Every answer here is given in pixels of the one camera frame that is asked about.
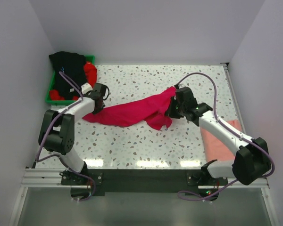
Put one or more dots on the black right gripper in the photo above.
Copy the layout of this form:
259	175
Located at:
170	112

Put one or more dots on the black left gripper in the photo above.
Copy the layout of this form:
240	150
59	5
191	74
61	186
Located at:
97	111

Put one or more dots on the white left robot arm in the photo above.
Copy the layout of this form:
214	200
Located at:
57	134

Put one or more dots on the folded peach t shirt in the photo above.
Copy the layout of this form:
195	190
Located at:
214	146

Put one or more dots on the aluminium table frame rail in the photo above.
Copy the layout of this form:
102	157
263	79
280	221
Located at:
264	189

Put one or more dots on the red t shirt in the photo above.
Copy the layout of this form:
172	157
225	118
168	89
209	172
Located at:
91	75

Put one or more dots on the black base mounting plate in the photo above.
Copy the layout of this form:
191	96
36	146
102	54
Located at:
140	181

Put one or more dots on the black t shirt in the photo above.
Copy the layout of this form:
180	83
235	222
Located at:
71	64

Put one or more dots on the green plastic bin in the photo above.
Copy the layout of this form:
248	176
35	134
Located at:
89	58

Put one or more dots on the magenta t shirt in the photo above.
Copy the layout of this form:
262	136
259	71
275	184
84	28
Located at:
151	109

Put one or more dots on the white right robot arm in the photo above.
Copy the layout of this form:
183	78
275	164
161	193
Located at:
251	157

